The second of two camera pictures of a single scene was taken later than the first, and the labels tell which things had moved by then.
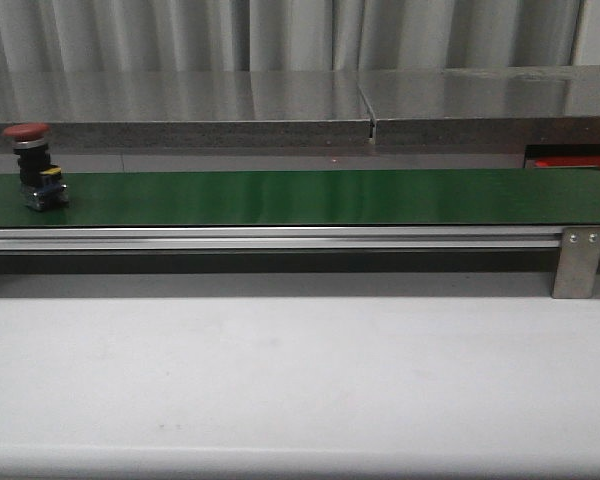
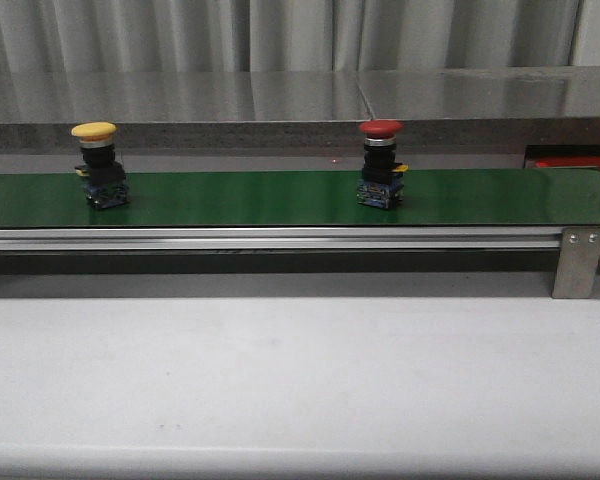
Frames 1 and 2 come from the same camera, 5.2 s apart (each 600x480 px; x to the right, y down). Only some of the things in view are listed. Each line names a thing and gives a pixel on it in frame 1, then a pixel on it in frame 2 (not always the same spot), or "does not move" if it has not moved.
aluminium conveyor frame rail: (272, 237) does not move
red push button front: (42, 187) -> (381, 184)
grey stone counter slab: (181, 120) does not move
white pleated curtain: (296, 35) does not move
